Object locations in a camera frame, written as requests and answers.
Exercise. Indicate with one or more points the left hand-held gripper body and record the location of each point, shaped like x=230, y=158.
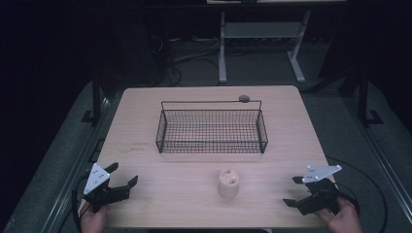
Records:
x=96, y=179

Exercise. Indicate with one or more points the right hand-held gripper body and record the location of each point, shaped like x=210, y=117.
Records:
x=319, y=194

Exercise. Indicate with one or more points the pale plastic cup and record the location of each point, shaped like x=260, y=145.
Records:
x=228, y=183

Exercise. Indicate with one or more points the person's right hand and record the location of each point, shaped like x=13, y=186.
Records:
x=343, y=221

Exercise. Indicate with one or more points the person's left hand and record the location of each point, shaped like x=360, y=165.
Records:
x=94, y=221

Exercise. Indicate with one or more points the black metal stand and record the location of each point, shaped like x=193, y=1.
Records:
x=96, y=97
x=364, y=97

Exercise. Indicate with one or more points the small grey round object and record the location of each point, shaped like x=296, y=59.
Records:
x=244, y=98

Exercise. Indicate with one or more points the white metal stand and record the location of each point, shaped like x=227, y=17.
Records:
x=259, y=30

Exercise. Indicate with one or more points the aluminium rail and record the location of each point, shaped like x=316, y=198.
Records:
x=73, y=181
x=382, y=161

